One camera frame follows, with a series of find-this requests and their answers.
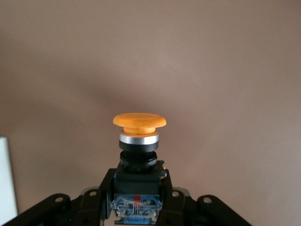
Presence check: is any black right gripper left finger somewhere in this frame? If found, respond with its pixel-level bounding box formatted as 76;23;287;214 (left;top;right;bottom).
79;168;119;226

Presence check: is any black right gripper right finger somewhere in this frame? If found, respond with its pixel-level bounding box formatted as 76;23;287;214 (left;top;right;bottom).
156;169;187;226

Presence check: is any orange mushroom push button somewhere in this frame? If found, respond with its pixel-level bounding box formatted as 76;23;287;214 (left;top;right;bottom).
112;113;168;225

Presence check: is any white three-drawer cabinet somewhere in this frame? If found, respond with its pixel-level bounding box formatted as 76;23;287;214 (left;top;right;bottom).
0;136;19;218

